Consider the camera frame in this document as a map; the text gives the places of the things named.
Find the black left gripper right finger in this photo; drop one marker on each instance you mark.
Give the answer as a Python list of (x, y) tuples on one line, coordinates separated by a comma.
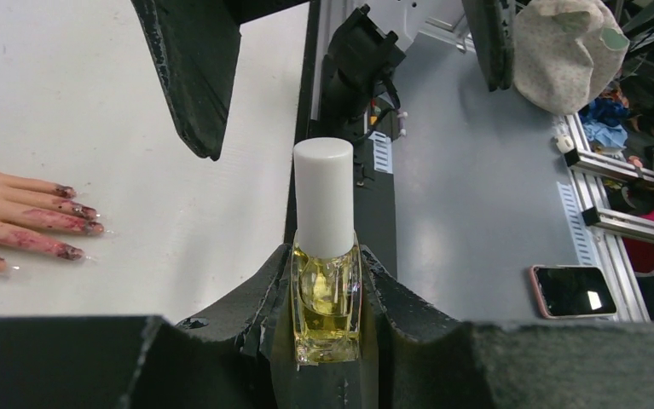
[(430, 360)]

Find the white nail polish cap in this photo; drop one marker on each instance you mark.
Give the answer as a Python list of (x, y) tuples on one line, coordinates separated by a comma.
[(323, 175)]

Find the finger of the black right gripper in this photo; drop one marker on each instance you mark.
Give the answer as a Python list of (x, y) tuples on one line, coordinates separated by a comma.
[(194, 46), (491, 23)]

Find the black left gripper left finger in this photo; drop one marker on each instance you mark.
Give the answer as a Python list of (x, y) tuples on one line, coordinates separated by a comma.
[(208, 360)]

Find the beige floral cloth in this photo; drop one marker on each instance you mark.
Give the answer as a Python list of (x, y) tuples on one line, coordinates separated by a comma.
[(566, 53)]

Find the yellow nail polish bottle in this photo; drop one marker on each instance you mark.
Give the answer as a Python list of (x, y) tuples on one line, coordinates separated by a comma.
[(326, 306)]

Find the mannequin hand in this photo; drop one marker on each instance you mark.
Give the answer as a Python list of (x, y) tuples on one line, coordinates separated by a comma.
[(31, 207)]

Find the pink smartphone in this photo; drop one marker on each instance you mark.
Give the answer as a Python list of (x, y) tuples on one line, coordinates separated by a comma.
[(571, 292)]

